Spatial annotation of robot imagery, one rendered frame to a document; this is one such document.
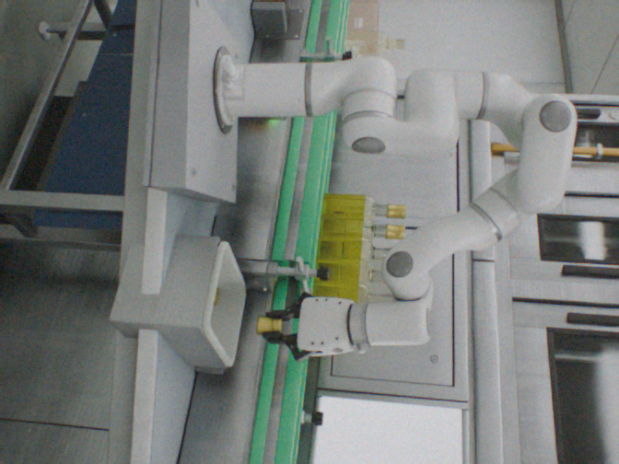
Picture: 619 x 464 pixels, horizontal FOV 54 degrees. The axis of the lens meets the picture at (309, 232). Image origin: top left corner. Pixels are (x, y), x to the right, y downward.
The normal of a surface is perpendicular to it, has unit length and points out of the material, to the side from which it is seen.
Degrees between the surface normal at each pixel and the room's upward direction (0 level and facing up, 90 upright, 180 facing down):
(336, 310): 106
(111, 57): 90
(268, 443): 90
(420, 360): 90
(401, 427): 90
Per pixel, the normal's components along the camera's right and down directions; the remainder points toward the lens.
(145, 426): -0.12, -0.03
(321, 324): -0.38, -0.46
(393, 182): -0.10, -0.51
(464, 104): -0.04, 0.58
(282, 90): -0.11, 0.25
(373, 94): 0.06, -0.36
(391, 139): -0.04, 0.75
